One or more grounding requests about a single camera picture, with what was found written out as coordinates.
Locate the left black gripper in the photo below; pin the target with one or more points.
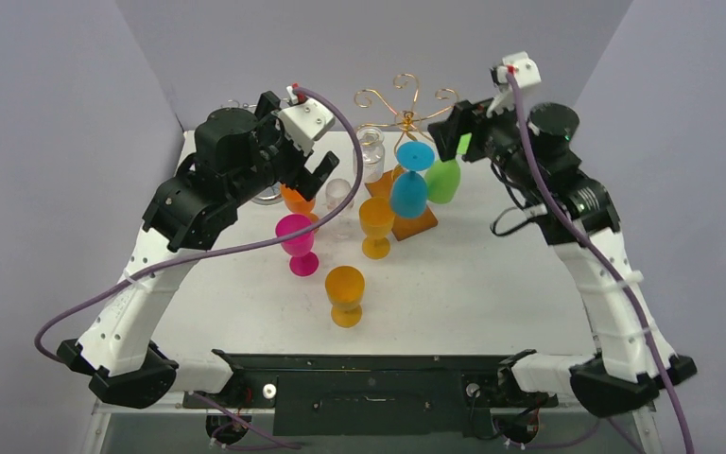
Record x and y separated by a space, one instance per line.
300 178

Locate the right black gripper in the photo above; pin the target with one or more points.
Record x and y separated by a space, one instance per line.
468 127

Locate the green wine glass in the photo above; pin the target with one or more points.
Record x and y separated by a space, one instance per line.
443 177

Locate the gold wire glass rack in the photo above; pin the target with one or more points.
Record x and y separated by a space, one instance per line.
409 124

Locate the blue wine glass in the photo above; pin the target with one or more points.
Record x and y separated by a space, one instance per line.
408 195

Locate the yellow wine glass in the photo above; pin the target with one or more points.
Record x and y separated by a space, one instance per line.
345 287
376 221

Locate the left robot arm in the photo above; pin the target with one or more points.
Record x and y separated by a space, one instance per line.
238 153

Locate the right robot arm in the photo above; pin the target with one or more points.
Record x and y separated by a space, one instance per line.
577 218

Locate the dark orange wine glass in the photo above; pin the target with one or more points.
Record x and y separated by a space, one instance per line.
298 206

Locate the pink wine glass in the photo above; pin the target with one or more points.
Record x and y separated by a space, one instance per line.
303 262

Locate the yellow wine glass front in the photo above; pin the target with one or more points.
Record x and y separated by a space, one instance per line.
345 287

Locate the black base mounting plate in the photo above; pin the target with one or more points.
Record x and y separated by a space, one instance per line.
373 395

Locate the silver wire glass rack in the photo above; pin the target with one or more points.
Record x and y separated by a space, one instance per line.
270 195

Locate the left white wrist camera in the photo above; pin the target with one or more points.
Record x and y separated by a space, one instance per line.
304 120

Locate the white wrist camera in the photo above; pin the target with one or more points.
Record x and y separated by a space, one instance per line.
304 120
527 77

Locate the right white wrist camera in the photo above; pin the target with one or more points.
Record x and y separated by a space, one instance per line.
527 77

